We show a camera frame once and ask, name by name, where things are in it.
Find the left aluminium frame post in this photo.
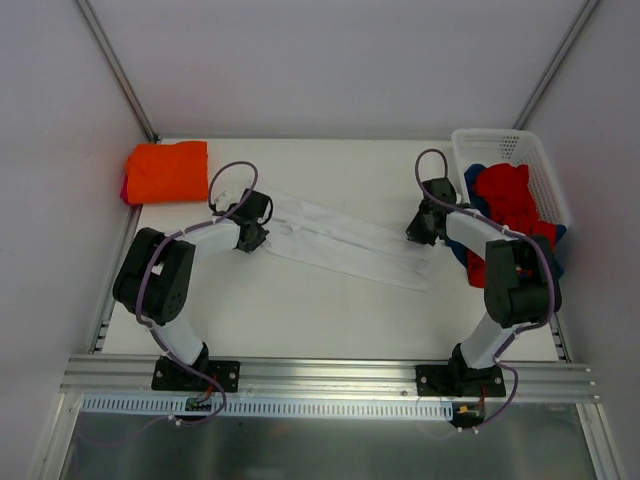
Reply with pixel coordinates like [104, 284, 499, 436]
[72, 0, 159, 144]

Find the folded orange t shirt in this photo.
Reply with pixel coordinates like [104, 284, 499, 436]
[124, 141, 208, 206]

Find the red t shirt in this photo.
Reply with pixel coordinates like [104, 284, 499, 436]
[467, 162, 557, 289]

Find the rear aluminium frame bar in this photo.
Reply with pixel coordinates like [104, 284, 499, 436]
[155, 133, 451, 142]

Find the white plastic laundry basket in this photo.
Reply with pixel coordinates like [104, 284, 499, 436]
[451, 128, 571, 228]

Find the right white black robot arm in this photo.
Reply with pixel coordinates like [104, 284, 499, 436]
[406, 177, 561, 397]

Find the aluminium mounting rail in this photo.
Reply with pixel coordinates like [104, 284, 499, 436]
[60, 354, 601, 404]

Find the right aluminium frame post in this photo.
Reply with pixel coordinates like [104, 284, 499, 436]
[512, 0, 603, 130]

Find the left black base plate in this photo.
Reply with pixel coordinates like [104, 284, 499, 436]
[151, 357, 241, 393]

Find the folded pink t shirt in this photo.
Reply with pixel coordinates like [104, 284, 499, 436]
[119, 175, 131, 205]

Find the blue t shirt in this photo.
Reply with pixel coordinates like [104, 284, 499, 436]
[444, 162, 569, 279]

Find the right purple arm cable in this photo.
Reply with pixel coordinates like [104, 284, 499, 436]
[414, 148, 557, 401]

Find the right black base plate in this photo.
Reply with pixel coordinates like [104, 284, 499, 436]
[415, 364, 506, 398]

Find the white slotted cable duct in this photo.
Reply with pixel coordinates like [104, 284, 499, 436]
[80, 394, 454, 421]

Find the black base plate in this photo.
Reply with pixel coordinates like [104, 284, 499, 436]
[151, 357, 241, 393]
[415, 364, 506, 398]

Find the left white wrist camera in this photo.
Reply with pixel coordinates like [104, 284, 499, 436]
[210, 188, 243, 215]

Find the aluminium frame post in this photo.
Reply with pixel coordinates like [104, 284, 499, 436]
[512, 0, 603, 130]
[72, 0, 159, 144]

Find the white t shirt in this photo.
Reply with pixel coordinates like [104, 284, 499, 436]
[265, 189, 435, 292]

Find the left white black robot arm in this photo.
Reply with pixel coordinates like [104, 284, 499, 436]
[112, 189, 273, 396]

